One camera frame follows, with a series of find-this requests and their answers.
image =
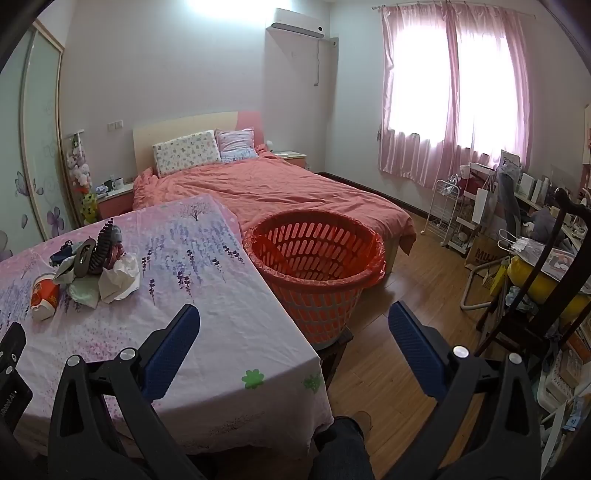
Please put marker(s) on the bed with salmon cover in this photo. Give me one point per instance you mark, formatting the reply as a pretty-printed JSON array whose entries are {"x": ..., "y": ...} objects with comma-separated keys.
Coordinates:
[{"x": 300, "y": 184}]

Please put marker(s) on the clear tube of plush toys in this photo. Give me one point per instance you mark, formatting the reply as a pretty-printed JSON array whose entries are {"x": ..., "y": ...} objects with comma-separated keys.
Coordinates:
[{"x": 76, "y": 161}]

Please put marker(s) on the dark wooden chair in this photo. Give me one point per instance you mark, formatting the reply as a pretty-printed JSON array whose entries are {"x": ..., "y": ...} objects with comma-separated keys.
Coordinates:
[{"x": 565, "y": 203}]

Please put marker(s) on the pale green paper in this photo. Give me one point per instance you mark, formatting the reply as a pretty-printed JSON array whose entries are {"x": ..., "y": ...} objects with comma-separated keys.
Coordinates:
[{"x": 83, "y": 293}]

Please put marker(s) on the pink striped pillow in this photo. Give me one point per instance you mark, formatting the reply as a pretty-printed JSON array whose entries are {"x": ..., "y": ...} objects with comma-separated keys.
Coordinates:
[{"x": 235, "y": 143}]

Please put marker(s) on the grey brown oval insole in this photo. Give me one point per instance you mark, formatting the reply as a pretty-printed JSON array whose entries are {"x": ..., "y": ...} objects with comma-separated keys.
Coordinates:
[{"x": 84, "y": 258}]

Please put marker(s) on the white metal tube frame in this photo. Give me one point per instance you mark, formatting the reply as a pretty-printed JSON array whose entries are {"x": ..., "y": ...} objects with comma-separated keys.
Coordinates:
[{"x": 466, "y": 295}]

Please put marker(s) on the pink nightstand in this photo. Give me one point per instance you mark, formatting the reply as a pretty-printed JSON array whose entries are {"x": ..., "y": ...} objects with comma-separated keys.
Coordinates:
[
  {"x": 115, "y": 205},
  {"x": 295, "y": 159}
]

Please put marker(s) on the pink curtain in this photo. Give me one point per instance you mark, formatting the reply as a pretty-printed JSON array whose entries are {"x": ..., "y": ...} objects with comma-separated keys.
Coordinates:
[
  {"x": 392, "y": 152},
  {"x": 517, "y": 92}
]

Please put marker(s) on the beige pink headboard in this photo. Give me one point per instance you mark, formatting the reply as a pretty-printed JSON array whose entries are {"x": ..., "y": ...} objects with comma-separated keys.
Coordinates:
[{"x": 184, "y": 124}]

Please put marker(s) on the pink floral tablecloth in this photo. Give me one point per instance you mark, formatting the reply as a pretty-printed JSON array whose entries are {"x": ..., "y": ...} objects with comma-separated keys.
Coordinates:
[{"x": 207, "y": 323}]

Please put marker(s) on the yellow round object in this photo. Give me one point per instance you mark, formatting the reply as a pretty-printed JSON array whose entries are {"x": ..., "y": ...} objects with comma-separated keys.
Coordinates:
[{"x": 540, "y": 281}]

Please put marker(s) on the dark ribbed object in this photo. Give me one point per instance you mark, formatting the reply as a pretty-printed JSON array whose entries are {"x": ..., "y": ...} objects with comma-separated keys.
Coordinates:
[{"x": 104, "y": 251}]

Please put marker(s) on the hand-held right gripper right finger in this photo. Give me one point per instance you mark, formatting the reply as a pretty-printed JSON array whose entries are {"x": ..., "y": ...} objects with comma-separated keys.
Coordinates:
[{"x": 415, "y": 355}]

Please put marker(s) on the white tissue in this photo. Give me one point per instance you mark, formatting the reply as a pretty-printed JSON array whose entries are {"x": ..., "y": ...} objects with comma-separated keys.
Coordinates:
[{"x": 117, "y": 281}]

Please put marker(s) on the brown shoe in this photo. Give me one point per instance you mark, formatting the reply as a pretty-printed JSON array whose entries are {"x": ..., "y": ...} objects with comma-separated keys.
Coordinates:
[{"x": 364, "y": 422}]

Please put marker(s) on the flower print sliding wardrobe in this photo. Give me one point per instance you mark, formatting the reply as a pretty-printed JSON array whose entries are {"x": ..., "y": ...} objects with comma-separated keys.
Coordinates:
[{"x": 41, "y": 138}]

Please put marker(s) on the red white paper cup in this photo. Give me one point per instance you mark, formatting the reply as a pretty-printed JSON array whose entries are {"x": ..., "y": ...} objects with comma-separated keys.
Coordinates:
[{"x": 44, "y": 295}]

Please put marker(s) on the floral print pillow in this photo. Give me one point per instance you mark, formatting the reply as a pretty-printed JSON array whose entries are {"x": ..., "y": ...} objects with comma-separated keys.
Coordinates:
[{"x": 184, "y": 150}]

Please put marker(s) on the white plastic storage crate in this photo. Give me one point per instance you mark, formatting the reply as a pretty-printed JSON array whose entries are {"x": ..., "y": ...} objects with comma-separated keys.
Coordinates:
[{"x": 558, "y": 378}]

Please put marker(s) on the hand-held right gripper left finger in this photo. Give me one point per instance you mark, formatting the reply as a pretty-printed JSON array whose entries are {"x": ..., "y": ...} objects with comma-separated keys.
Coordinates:
[{"x": 171, "y": 355}]

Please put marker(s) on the red white snack wrapper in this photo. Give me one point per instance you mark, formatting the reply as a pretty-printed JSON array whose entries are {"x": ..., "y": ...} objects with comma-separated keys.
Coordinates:
[{"x": 117, "y": 256}]

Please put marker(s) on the brown paper bag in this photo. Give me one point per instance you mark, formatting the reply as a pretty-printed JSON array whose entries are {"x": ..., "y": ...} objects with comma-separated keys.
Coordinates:
[{"x": 482, "y": 254}]

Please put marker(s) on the curtain rod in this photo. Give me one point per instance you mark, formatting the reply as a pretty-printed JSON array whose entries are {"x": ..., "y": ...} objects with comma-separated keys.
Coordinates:
[{"x": 376, "y": 8}]

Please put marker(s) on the green plush toy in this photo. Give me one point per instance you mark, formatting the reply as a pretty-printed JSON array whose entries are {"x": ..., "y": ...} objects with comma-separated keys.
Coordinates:
[{"x": 88, "y": 207}]

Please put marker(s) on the orange plastic laundry basket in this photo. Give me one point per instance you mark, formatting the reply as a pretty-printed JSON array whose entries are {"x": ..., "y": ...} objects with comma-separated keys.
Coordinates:
[{"x": 318, "y": 314}]

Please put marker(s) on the white paper bag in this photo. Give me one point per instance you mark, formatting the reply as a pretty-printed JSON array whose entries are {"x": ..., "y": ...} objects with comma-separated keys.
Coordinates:
[{"x": 485, "y": 205}]

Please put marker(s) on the dark wooden stool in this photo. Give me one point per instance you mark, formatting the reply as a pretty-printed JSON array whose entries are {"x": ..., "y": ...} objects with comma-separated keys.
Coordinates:
[{"x": 339, "y": 350}]

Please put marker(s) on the small white lamp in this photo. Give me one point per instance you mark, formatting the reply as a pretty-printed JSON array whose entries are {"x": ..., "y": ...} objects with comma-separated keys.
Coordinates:
[{"x": 270, "y": 146}]

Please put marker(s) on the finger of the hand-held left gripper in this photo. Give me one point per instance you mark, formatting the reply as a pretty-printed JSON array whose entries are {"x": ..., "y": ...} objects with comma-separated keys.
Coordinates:
[{"x": 11, "y": 346}]

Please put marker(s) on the white air conditioner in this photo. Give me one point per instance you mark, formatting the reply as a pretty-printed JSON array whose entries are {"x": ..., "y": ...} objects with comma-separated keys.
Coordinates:
[{"x": 298, "y": 23}]

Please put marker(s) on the white mug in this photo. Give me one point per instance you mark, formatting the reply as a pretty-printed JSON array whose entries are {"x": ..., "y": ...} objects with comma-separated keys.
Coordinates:
[{"x": 118, "y": 183}]

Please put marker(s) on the person's jeans leg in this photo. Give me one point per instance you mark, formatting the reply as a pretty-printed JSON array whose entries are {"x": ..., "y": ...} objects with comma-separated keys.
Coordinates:
[{"x": 341, "y": 452}]

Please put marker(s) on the white storage trolley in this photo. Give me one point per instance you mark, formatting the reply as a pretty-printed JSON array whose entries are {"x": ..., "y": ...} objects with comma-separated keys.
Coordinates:
[{"x": 482, "y": 167}]

